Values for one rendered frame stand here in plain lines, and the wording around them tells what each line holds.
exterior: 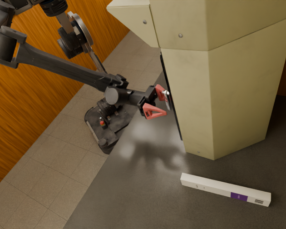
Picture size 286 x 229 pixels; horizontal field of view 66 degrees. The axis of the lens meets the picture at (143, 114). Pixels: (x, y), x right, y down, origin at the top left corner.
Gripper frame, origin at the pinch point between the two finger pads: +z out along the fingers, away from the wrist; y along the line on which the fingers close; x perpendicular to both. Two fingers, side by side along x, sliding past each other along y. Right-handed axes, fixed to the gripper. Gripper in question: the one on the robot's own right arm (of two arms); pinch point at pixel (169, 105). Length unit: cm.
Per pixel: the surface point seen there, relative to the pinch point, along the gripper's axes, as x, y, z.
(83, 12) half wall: 39, 146, -193
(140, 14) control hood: -34.5, -5.4, 2.9
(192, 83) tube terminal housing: -16.4, -4.9, 12.1
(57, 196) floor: 114, -38, -116
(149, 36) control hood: -29.4, -5.3, 3.7
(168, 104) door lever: -0.6, -0.3, 0.2
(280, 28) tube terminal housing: -24.4, 6.8, 28.0
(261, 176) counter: 21.1, -4.3, 31.4
